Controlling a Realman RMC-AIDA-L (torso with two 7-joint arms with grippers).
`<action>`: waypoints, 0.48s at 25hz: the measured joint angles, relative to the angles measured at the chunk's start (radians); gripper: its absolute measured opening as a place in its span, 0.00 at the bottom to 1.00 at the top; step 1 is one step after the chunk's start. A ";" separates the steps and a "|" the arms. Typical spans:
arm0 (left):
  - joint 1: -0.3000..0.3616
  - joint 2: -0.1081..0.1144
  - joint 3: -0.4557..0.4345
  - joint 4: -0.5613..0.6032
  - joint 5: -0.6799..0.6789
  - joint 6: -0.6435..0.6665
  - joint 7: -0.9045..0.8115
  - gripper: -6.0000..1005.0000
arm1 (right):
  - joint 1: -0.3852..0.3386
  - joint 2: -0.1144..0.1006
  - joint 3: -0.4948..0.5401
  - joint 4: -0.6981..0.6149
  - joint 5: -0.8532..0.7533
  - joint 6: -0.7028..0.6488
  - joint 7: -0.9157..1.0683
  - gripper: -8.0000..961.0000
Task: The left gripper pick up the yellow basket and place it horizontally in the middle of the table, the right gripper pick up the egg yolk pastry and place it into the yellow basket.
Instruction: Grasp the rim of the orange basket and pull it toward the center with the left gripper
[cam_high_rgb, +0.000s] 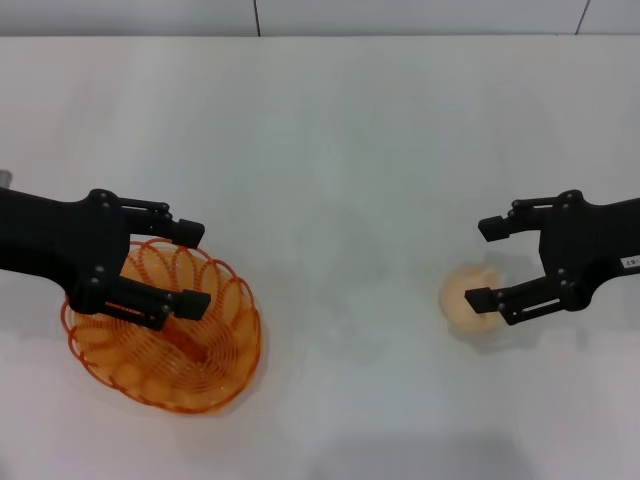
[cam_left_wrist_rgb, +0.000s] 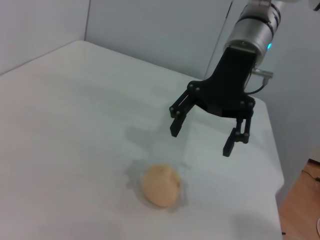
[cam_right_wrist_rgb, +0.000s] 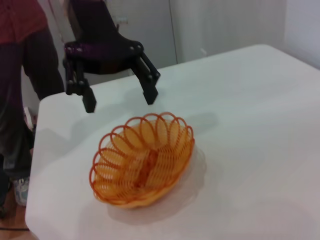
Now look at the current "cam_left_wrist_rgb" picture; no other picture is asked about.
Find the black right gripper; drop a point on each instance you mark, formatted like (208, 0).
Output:
(225, 92)

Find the pale round steamed bun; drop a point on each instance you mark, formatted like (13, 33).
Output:
(161, 185)

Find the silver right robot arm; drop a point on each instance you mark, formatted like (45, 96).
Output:
(252, 27)

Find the white round floor object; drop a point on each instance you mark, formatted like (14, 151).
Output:
(318, 226)

